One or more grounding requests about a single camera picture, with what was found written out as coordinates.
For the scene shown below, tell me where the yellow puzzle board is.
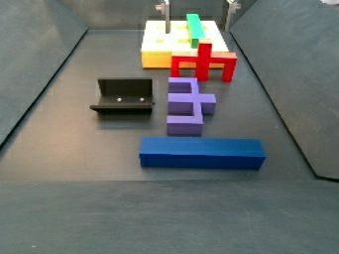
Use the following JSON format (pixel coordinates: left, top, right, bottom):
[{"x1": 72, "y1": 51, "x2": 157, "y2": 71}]
[{"x1": 141, "y1": 21, "x2": 229, "y2": 68}]

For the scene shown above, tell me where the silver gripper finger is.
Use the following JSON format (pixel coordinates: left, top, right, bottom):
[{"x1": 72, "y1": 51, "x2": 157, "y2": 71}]
[
  {"x1": 226, "y1": 0, "x2": 242, "y2": 30},
  {"x1": 155, "y1": 0, "x2": 171, "y2": 34}
]

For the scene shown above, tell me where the purple puzzle block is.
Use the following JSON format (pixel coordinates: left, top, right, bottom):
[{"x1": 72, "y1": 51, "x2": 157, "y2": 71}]
[{"x1": 167, "y1": 77, "x2": 217, "y2": 136}]

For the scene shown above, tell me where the green bar block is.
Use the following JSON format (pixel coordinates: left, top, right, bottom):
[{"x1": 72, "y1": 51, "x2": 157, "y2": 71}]
[{"x1": 187, "y1": 13, "x2": 206, "y2": 49}]

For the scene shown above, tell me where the red puzzle block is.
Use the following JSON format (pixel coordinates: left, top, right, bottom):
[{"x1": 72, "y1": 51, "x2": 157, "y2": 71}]
[{"x1": 171, "y1": 39, "x2": 238, "y2": 82}]

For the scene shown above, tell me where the long blue block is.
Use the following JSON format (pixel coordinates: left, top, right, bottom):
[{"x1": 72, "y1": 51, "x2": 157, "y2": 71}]
[{"x1": 139, "y1": 136, "x2": 266, "y2": 170}]

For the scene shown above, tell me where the black angle bracket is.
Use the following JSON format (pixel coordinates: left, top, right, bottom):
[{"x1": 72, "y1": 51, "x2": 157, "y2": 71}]
[{"x1": 90, "y1": 77, "x2": 154, "y2": 112}]

